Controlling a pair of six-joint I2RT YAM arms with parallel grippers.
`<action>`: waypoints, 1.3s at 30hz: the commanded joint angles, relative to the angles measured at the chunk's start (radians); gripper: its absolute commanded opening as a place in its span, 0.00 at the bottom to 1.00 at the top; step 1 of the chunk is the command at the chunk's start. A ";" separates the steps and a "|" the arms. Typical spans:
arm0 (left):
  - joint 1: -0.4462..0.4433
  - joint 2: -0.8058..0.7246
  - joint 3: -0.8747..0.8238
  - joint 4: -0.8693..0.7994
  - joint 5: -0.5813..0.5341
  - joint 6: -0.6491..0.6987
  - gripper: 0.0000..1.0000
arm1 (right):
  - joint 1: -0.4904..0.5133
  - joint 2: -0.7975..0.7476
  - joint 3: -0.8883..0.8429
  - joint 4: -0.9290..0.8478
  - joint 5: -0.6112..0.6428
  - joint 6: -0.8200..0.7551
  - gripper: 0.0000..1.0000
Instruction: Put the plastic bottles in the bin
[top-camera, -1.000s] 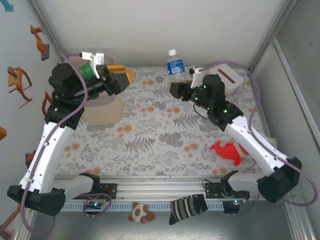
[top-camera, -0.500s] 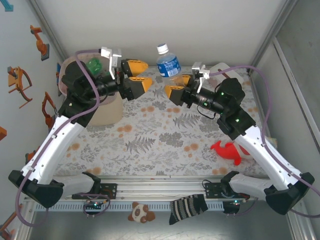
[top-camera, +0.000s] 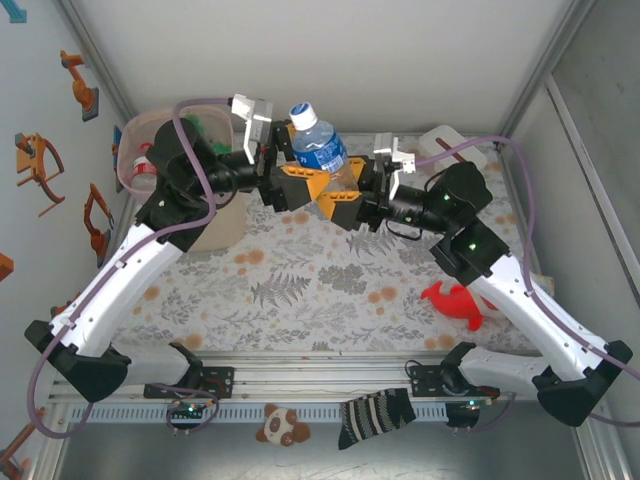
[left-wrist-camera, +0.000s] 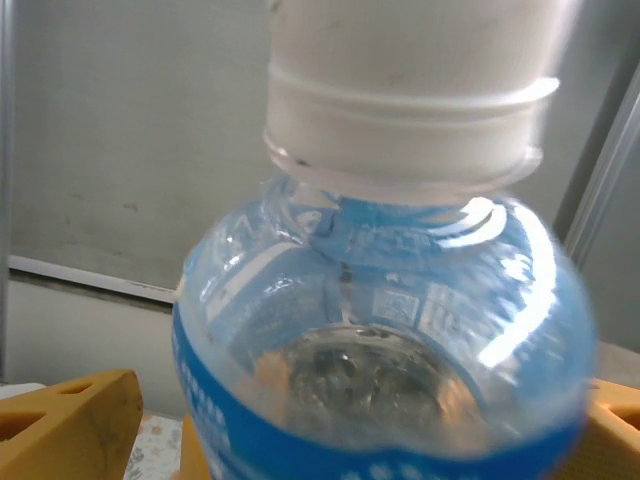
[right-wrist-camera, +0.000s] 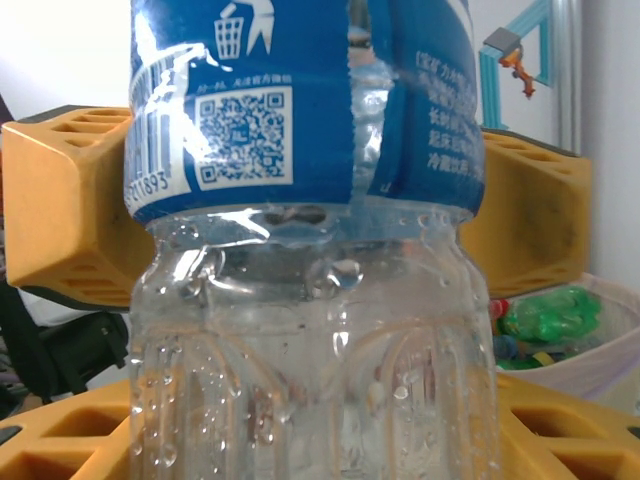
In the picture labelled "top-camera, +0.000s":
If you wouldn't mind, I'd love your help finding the aluminium frame post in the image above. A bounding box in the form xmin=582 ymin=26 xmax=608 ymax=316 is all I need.
xmin=497 ymin=0 xmax=599 ymax=146
xmin=57 ymin=0 xmax=139 ymax=139

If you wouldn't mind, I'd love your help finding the blue orange wall decal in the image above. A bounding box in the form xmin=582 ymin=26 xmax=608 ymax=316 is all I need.
xmin=110 ymin=124 xmax=126 ymax=194

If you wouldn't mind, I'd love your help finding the small controller circuit board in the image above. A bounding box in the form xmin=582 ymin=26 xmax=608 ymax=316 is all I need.
xmin=169 ymin=399 xmax=211 ymax=419
xmin=457 ymin=397 xmax=496 ymax=414

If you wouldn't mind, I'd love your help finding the floral tablecloth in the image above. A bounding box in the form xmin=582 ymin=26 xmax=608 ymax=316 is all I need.
xmin=97 ymin=132 xmax=544 ymax=354

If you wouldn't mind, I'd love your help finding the blue-label water bottle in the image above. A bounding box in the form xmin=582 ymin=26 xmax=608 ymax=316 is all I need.
xmin=288 ymin=102 xmax=362 ymax=194

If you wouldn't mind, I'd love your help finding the white slotted cable tray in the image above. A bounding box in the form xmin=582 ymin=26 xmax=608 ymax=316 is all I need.
xmin=69 ymin=403 xmax=451 ymax=424

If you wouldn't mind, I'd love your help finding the pink mesh waste basket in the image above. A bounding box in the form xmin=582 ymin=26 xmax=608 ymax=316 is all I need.
xmin=117 ymin=107 xmax=235 ymax=196

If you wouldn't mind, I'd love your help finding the red-label clear bottle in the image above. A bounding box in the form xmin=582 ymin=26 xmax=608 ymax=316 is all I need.
xmin=130 ymin=142 xmax=160 ymax=189

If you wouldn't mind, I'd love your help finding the red toy fish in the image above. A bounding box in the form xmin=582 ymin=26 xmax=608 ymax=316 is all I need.
xmin=419 ymin=280 xmax=501 ymax=332

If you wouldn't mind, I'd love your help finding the aluminium frame rail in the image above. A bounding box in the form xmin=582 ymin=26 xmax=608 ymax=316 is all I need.
xmin=49 ymin=349 xmax=571 ymax=404

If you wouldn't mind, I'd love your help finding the brown white panda plush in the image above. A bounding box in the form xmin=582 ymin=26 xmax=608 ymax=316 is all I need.
xmin=254 ymin=402 xmax=312 ymax=447

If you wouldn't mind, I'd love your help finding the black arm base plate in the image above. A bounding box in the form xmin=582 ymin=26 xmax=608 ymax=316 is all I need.
xmin=407 ymin=362 xmax=451 ymax=399
xmin=144 ymin=367 xmax=236 ymax=400

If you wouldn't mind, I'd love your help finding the beige slatted waste bin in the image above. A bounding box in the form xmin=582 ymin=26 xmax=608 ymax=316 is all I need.
xmin=117 ymin=107 xmax=249 ymax=254

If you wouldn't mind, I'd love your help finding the black striped sock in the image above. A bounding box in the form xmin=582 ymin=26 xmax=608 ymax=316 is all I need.
xmin=337 ymin=387 xmax=418 ymax=451

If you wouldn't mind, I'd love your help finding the white tissue box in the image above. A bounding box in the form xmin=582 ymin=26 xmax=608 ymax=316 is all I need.
xmin=418 ymin=124 xmax=489 ymax=174

